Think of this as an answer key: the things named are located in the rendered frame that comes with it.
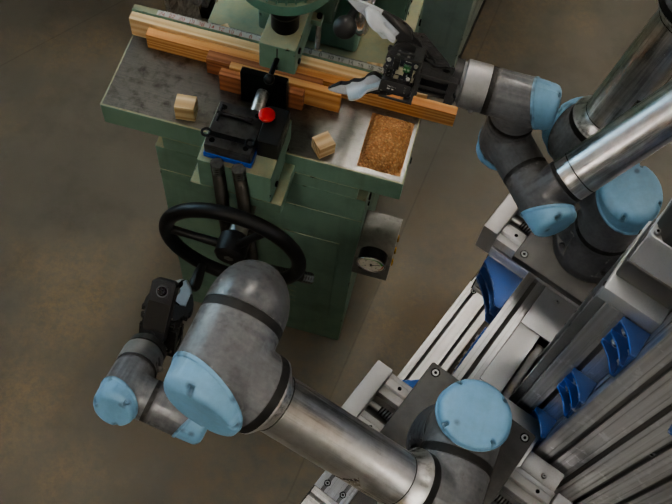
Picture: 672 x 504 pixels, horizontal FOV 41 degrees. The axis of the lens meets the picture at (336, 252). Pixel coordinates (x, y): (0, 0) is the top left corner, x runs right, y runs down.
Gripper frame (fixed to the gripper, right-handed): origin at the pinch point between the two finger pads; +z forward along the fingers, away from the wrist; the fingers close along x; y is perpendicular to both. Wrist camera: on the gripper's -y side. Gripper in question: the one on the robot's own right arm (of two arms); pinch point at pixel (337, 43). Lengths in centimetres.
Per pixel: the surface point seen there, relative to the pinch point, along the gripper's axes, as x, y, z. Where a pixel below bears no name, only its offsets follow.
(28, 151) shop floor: 95, -85, 93
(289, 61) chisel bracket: 13.4, -17.8, 9.8
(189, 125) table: 29.9, -14.3, 25.8
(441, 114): 19.3, -25.9, -19.7
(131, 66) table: 26, -23, 41
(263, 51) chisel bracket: 12.6, -17.4, 14.7
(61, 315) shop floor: 117, -45, 64
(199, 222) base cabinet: 64, -32, 26
